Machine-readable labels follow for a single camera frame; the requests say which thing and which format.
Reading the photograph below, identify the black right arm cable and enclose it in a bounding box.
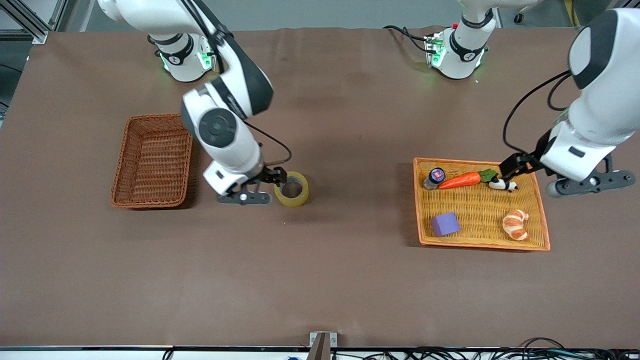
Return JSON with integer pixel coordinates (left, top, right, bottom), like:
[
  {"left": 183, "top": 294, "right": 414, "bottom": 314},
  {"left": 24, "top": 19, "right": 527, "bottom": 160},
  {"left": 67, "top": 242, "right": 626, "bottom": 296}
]
[{"left": 244, "top": 121, "right": 293, "bottom": 167}]

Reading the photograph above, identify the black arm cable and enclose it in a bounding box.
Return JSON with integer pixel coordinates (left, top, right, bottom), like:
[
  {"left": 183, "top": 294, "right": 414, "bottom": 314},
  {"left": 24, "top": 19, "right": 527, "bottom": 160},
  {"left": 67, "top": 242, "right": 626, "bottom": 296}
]
[
  {"left": 502, "top": 70, "right": 573, "bottom": 156},
  {"left": 244, "top": 121, "right": 293, "bottom": 167}
]

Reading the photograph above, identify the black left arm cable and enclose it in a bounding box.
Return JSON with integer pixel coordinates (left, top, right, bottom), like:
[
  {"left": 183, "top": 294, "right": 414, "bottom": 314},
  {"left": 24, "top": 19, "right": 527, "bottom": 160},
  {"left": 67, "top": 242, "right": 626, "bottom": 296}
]
[{"left": 502, "top": 70, "right": 573, "bottom": 156}]

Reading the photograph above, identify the brown deep wicker basket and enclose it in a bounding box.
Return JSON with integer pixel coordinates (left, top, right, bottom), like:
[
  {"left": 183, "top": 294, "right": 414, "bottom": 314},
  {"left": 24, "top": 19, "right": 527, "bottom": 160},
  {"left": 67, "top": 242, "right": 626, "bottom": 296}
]
[{"left": 110, "top": 113, "right": 194, "bottom": 209}]

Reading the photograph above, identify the orange toy carrot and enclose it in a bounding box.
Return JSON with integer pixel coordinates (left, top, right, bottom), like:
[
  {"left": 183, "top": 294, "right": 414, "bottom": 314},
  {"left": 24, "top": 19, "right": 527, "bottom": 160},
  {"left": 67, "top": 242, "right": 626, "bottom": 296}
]
[{"left": 438, "top": 169, "right": 499, "bottom": 190}]

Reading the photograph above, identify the purple foam cube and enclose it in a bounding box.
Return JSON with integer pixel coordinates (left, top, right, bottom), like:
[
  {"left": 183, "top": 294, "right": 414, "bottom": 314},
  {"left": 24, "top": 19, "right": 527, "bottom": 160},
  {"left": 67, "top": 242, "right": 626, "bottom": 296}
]
[{"left": 430, "top": 211, "right": 461, "bottom": 238}]

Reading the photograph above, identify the aluminium frame profile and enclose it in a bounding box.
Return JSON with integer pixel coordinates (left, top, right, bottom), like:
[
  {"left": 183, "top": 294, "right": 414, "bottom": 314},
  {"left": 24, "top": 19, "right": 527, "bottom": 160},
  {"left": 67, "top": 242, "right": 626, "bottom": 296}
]
[{"left": 0, "top": 0, "right": 68, "bottom": 45}]

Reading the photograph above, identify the toy croissant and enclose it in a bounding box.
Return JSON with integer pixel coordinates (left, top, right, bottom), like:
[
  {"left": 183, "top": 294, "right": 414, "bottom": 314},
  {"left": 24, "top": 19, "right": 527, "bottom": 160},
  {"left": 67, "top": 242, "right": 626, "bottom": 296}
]
[{"left": 502, "top": 209, "right": 530, "bottom": 242}]

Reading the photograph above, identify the metal table edge bracket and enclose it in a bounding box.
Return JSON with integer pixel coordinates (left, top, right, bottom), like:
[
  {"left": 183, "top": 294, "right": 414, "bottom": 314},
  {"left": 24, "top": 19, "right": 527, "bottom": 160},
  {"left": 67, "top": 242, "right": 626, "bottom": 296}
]
[{"left": 309, "top": 331, "right": 338, "bottom": 360}]

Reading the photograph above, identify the black white panda toy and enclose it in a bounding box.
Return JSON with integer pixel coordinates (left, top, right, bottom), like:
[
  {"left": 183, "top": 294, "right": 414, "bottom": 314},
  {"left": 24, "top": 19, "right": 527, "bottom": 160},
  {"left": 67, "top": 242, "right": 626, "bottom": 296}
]
[{"left": 488, "top": 177, "right": 519, "bottom": 193}]

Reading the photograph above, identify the orange flat wicker tray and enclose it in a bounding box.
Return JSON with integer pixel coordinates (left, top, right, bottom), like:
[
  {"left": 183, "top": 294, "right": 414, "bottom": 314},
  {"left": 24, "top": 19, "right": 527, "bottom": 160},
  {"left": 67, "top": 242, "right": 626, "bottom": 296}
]
[{"left": 413, "top": 157, "right": 551, "bottom": 252}]

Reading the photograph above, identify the yellow tape roll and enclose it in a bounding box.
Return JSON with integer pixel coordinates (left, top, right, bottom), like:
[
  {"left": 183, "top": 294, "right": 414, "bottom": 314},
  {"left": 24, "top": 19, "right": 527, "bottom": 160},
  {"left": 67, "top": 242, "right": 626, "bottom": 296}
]
[{"left": 273, "top": 171, "right": 310, "bottom": 208}]

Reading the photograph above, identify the small bottle purple cap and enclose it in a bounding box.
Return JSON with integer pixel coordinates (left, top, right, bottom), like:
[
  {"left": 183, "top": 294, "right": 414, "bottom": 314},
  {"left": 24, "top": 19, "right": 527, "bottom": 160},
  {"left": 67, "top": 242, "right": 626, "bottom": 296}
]
[{"left": 423, "top": 167, "right": 446, "bottom": 191}]

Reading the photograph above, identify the brown table cover sheet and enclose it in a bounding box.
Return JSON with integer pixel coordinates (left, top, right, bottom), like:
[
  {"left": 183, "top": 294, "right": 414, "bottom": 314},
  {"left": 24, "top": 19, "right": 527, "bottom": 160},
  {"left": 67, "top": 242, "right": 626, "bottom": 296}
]
[{"left": 0, "top": 26, "right": 640, "bottom": 349}]

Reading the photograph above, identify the black cable bundle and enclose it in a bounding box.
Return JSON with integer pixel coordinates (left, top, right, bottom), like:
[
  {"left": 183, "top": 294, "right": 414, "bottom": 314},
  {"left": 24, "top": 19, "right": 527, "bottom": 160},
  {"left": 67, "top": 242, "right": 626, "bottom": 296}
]
[{"left": 330, "top": 337, "right": 640, "bottom": 360}]

